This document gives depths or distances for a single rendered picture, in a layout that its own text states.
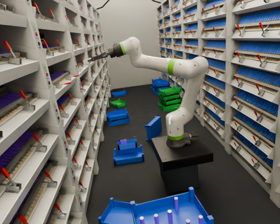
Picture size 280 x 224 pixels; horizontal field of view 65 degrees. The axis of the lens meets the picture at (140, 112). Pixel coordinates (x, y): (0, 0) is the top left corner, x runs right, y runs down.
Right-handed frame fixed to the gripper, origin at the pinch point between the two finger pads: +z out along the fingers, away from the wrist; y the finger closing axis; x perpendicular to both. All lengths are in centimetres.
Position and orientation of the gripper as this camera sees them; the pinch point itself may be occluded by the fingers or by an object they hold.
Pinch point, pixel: (88, 60)
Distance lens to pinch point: 167.2
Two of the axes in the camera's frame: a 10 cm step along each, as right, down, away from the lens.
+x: 3.2, 8.9, 3.3
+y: 0.8, 3.2, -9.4
